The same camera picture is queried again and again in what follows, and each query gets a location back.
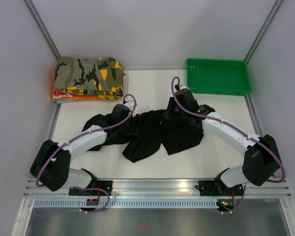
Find black trousers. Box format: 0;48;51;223
90;110;204;163

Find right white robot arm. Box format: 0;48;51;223
164;84;283;195

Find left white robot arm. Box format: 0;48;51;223
30;101;137;195

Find camouflage folded trousers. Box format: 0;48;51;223
54;57;125;100

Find orange folded trousers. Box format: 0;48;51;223
52;88;105;102

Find green plastic tray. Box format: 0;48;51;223
186;58;252;96

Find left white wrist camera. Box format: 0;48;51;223
123;100;136;111

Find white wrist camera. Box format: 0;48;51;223
175;84;189;91
123;100;136;111

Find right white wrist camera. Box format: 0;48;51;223
175;84;189;91

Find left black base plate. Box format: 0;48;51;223
68;180;113;196

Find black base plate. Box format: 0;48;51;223
195;180;243;197
68;180;113;196

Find aluminium mounting rail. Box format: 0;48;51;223
23;178;292;199

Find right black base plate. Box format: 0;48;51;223
195;180;243;197

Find white slotted cable duct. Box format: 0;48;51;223
34;198;218;209

